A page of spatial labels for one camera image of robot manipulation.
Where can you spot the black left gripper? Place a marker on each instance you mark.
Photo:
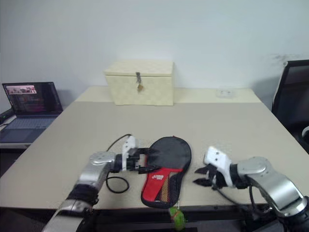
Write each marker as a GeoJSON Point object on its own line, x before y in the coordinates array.
{"type": "Point", "coordinates": [134, 160]}

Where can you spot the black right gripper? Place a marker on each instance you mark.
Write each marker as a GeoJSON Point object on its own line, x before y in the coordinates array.
{"type": "Point", "coordinates": [218, 180]}

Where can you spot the black table tennis paddle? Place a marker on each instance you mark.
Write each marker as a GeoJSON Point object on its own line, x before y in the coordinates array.
{"type": "Point", "coordinates": [172, 154]}

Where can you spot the black red mesh paddle case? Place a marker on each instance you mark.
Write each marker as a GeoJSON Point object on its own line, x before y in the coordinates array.
{"type": "Point", "coordinates": [157, 186]}

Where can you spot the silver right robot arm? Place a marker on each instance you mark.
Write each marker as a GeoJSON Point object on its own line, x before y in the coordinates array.
{"type": "Point", "coordinates": [270, 178]}

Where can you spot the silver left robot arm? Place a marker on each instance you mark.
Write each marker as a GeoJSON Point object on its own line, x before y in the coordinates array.
{"type": "Point", "coordinates": [96, 169]}

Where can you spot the green hang tag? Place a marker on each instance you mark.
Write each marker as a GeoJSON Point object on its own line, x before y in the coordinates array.
{"type": "Point", "coordinates": [177, 215]}

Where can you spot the small brass padlock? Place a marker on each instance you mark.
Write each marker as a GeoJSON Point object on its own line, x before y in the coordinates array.
{"type": "Point", "coordinates": [140, 88]}

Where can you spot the cream lidded storage box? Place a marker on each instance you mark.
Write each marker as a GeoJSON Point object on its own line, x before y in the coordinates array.
{"type": "Point", "coordinates": [140, 82]}

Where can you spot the white rounded object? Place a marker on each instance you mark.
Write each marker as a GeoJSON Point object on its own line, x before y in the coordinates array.
{"type": "Point", "coordinates": [306, 135]}

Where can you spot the black office chair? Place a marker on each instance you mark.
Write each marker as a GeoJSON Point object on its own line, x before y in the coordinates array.
{"type": "Point", "coordinates": [292, 101]}

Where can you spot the open grey laptop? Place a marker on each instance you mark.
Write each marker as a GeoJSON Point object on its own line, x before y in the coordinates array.
{"type": "Point", "coordinates": [31, 101]}

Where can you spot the black device beside laptop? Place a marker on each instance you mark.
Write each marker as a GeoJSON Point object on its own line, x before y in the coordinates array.
{"type": "Point", "coordinates": [5, 116]}

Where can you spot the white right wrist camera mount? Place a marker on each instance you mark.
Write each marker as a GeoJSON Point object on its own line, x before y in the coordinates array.
{"type": "Point", "coordinates": [220, 160]}

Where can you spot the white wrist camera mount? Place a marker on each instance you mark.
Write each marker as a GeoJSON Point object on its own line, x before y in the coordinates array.
{"type": "Point", "coordinates": [220, 160]}
{"type": "Point", "coordinates": [128, 145]}

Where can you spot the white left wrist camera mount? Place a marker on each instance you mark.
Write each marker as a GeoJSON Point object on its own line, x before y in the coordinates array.
{"type": "Point", "coordinates": [128, 145]}

